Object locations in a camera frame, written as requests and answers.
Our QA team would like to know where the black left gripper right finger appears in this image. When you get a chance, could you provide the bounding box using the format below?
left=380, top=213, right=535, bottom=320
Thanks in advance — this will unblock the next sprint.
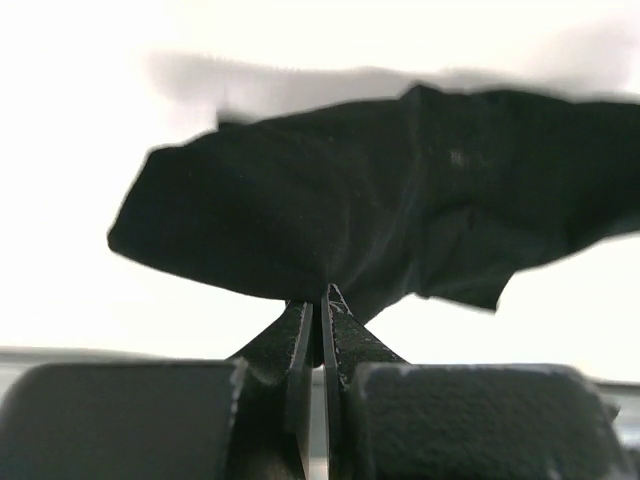
left=321, top=287, right=623, bottom=479

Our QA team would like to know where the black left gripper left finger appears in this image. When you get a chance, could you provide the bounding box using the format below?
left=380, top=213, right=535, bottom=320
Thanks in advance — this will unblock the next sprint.
left=1, top=303, right=313, bottom=480

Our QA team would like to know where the black t shirt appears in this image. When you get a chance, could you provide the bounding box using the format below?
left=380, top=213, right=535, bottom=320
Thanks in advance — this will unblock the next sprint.
left=107, top=85, right=639, bottom=322

